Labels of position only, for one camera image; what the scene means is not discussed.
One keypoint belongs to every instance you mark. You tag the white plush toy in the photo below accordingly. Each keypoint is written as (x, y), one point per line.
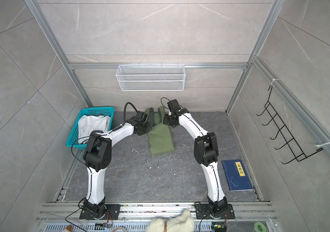
(182, 223)

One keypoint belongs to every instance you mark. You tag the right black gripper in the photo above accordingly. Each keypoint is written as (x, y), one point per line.
(167, 122)

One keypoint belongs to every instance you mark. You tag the green tank top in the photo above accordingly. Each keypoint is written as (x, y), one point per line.
(160, 139)

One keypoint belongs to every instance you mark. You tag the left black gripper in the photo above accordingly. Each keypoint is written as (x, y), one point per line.
(149, 128)

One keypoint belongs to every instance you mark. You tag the black wire hook rack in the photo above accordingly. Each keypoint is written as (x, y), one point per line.
(283, 131)

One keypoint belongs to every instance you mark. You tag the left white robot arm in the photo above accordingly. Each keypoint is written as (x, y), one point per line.
(98, 156)

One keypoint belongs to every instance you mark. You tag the green tape roll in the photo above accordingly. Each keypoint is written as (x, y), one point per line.
(259, 227)

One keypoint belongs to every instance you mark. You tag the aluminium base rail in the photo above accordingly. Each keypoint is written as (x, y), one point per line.
(135, 217)

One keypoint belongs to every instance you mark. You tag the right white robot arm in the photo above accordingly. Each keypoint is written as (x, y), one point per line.
(206, 153)

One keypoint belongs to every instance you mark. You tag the blue book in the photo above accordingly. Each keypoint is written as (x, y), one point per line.
(236, 175)

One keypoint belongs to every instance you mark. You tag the teal plastic basket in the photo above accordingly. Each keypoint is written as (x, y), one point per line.
(72, 140)

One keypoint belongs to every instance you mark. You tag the white tank top in basket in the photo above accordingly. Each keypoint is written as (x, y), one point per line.
(88, 124)

